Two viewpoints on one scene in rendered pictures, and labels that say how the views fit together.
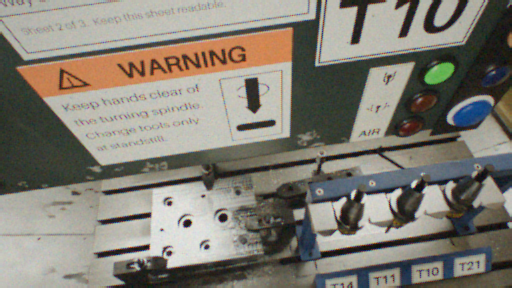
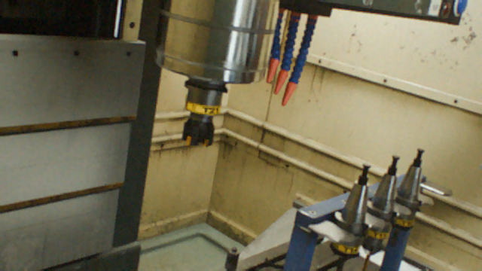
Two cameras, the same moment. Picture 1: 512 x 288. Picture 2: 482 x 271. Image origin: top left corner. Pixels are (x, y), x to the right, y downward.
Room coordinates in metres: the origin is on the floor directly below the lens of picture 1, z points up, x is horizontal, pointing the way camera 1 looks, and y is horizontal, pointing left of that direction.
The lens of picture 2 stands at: (-0.21, 0.68, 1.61)
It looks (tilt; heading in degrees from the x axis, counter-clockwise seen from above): 17 degrees down; 312
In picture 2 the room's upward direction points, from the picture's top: 11 degrees clockwise
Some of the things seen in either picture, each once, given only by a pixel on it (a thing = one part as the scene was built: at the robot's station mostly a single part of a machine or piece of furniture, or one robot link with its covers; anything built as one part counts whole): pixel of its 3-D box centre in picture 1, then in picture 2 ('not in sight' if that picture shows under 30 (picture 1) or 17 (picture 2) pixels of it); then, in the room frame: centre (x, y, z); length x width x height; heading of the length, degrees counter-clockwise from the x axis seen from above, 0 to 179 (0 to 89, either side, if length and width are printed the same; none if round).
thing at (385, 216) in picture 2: (405, 205); (380, 212); (0.24, -0.28, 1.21); 0.06 x 0.06 x 0.03
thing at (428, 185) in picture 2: not in sight; (437, 189); (0.26, -0.55, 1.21); 0.07 x 0.05 x 0.01; 3
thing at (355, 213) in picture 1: (355, 204); (357, 201); (0.24, -0.17, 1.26); 0.04 x 0.04 x 0.07
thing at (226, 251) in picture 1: (206, 222); not in sight; (0.36, 0.17, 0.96); 0.29 x 0.23 x 0.05; 93
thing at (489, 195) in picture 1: (486, 192); (416, 197); (0.25, -0.44, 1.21); 0.07 x 0.05 x 0.01; 3
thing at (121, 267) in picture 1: (143, 268); not in sight; (0.25, 0.33, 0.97); 0.13 x 0.03 x 0.15; 93
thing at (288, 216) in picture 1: (270, 224); not in sight; (0.33, -0.01, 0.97); 0.13 x 0.03 x 0.15; 93
